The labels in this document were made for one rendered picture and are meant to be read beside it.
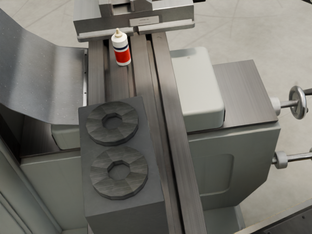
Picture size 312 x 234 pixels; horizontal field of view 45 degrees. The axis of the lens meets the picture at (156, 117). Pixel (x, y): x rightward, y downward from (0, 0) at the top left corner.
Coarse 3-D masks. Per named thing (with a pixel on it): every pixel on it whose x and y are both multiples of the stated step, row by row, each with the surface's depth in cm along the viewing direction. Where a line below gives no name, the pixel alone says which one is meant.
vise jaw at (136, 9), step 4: (132, 0) 103; (136, 0) 103; (140, 0) 103; (144, 0) 103; (148, 0) 103; (132, 4) 104; (136, 4) 104; (140, 4) 104; (144, 4) 104; (148, 4) 104; (132, 8) 105; (136, 8) 105; (140, 8) 105; (144, 8) 105; (148, 8) 105; (152, 8) 105
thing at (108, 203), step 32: (96, 128) 63; (128, 128) 63; (96, 160) 59; (128, 160) 59; (96, 192) 57; (128, 192) 55; (160, 192) 56; (96, 224) 57; (128, 224) 59; (160, 224) 61
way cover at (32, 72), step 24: (0, 24) 103; (0, 48) 98; (24, 48) 107; (48, 48) 114; (72, 48) 119; (0, 72) 95; (24, 72) 102; (48, 72) 108; (72, 72) 112; (0, 96) 91; (24, 96) 97; (48, 96) 103; (72, 96) 106; (48, 120) 98; (72, 120) 100
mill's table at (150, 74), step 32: (160, 32) 110; (96, 64) 104; (128, 64) 106; (160, 64) 101; (96, 96) 96; (128, 96) 95; (160, 96) 97; (160, 128) 90; (160, 160) 82; (192, 160) 81; (192, 192) 76; (192, 224) 72
